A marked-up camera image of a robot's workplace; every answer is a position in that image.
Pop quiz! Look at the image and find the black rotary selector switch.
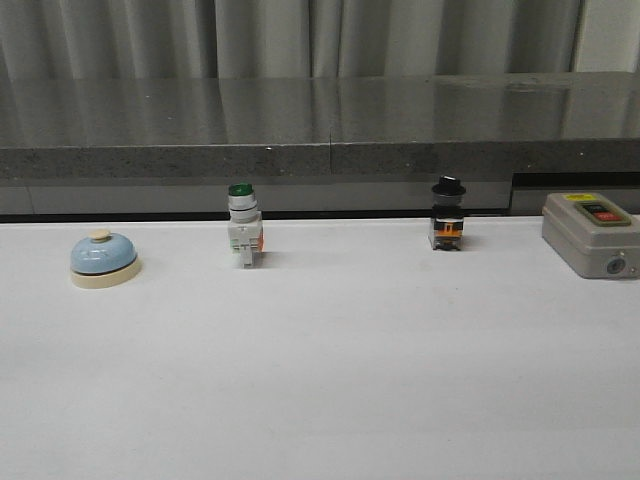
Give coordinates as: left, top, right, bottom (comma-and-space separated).
428, 175, 466, 251

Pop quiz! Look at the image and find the green push button switch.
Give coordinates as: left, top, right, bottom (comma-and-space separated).
228, 183, 264, 267

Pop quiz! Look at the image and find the grey on-off switch box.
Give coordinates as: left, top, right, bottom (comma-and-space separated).
541, 192, 639, 279

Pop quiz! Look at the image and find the light blue call bell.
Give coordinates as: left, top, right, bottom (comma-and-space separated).
70, 229, 142, 289

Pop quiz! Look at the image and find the grey curtain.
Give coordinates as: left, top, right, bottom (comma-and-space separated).
1, 1, 639, 80

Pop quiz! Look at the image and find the grey stone counter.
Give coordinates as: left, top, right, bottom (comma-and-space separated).
1, 73, 639, 221

